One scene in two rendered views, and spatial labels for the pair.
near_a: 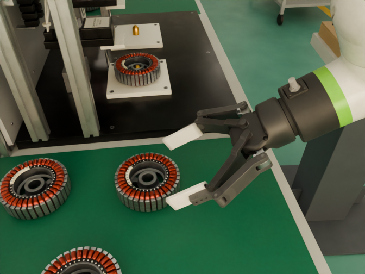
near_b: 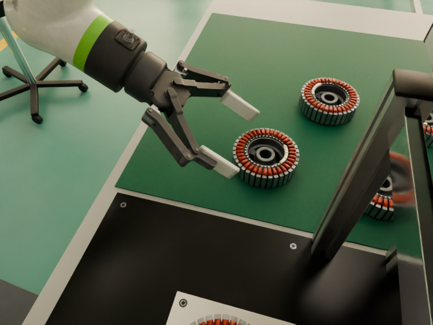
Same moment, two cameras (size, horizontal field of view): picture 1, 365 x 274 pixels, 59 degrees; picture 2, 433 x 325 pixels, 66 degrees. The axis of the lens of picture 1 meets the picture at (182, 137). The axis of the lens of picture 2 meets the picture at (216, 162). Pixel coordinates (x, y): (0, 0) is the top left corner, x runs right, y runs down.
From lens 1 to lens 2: 0.75 m
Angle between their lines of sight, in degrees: 85
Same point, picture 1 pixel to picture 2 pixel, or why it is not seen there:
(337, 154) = not seen: outside the picture
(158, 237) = (267, 123)
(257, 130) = (165, 78)
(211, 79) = (81, 314)
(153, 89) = (207, 304)
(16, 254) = not seen: hidden behind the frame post
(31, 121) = not seen: hidden behind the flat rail
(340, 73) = (95, 9)
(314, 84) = (116, 26)
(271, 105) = (150, 57)
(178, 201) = (249, 109)
